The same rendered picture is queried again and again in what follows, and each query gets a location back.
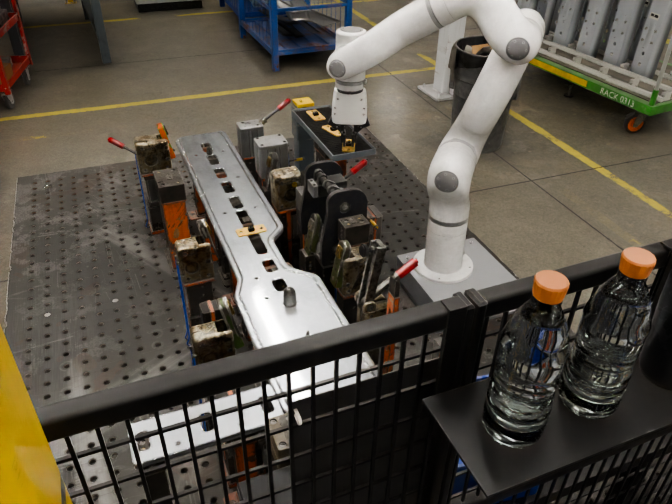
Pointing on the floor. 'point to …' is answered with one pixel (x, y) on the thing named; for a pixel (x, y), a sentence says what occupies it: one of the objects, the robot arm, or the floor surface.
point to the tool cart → (15, 66)
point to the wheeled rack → (661, 93)
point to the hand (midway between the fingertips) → (348, 138)
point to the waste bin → (462, 55)
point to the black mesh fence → (117, 402)
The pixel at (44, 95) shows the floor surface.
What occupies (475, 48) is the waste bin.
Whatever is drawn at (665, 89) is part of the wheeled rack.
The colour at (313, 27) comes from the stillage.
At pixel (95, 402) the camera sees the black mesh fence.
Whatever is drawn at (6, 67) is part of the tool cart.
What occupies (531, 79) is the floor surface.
